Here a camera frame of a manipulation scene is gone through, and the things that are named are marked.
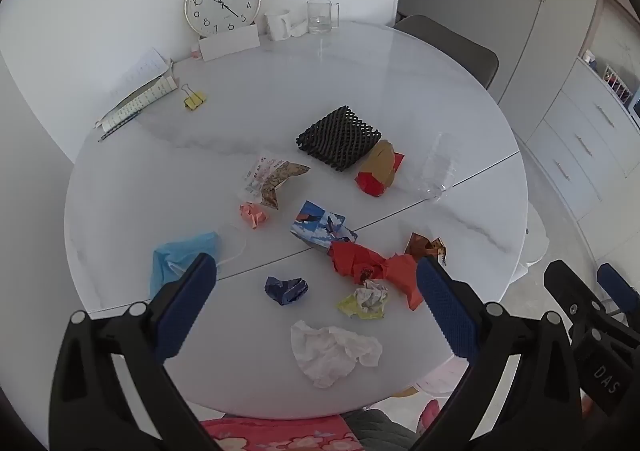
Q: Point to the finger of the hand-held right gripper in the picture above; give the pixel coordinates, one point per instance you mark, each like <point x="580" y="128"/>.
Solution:
<point x="617" y="288"/>
<point x="570" y="291"/>

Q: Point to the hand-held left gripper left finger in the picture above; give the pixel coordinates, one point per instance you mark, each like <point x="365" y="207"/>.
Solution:
<point x="185" y="311"/>

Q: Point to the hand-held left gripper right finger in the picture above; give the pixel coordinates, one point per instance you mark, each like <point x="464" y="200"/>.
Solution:
<point x="447" y="311"/>

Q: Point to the blue face mask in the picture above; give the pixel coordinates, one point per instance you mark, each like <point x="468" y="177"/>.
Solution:
<point x="172" y="256"/>

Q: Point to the white plastic stool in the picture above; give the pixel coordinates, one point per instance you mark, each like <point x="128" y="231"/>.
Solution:
<point x="535" y="241"/>

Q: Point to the brown foil wrapper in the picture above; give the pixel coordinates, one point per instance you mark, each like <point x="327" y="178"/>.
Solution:
<point x="422" y="245"/>

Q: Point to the yellow-green crumpled wrapper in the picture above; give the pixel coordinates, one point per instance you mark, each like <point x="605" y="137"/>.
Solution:
<point x="365" y="301"/>

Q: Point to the red crumpled paper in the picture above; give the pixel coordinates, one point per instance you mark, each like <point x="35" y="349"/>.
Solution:
<point x="360" y="261"/>

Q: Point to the dark blue crumpled wrapper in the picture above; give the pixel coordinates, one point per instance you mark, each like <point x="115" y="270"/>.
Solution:
<point x="285" y="290"/>

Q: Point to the pink crumpled paper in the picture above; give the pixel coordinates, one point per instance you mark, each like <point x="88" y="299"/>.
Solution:
<point x="254" y="216"/>

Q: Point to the white crumpled tissue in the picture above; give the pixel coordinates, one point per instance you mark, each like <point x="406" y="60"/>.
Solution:
<point x="330" y="351"/>

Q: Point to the grey quilted pants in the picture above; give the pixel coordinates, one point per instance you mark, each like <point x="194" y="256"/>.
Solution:
<point x="380" y="431"/>

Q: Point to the clear plastic cup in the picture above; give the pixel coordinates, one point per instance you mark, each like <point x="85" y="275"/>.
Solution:
<point x="437" y="171"/>

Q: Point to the white drawer cabinet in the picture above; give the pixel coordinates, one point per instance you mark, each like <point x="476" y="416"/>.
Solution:
<point x="580" y="146"/>

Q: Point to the white receipt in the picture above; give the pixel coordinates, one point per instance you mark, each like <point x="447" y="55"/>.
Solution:
<point x="252" y="178"/>

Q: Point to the red floral blanket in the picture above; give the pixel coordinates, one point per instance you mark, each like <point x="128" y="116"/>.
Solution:
<point x="270" y="436"/>

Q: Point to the blue printed carton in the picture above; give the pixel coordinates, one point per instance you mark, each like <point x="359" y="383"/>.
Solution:
<point x="317" y="226"/>

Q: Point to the blue pen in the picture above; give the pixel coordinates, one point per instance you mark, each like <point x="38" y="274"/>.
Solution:
<point x="120" y="127"/>

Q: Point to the black foam net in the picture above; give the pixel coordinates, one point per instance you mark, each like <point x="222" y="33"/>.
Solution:
<point x="337" y="138"/>

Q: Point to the yellow binder clip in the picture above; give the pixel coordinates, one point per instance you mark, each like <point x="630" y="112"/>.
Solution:
<point x="195" y="100"/>

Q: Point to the small white bottle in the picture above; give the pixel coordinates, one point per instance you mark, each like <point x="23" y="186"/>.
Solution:
<point x="588" y="57"/>

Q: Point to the grey chair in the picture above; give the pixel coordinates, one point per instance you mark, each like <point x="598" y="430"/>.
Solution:
<point x="450" y="48"/>

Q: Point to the grey tall cabinet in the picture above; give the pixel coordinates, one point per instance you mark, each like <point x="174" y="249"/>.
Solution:
<point x="530" y="31"/>

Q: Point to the white card box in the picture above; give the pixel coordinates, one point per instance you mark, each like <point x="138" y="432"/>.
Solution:
<point x="230" y="45"/>

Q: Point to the white mug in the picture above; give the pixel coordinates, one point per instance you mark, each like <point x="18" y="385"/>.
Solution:
<point x="276" y="26"/>

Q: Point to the glass mug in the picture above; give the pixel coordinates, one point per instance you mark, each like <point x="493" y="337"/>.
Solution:
<point x="320" y="18"/>

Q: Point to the round wall clock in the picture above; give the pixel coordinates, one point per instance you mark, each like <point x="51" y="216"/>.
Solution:
<point x="222" y="3"/>

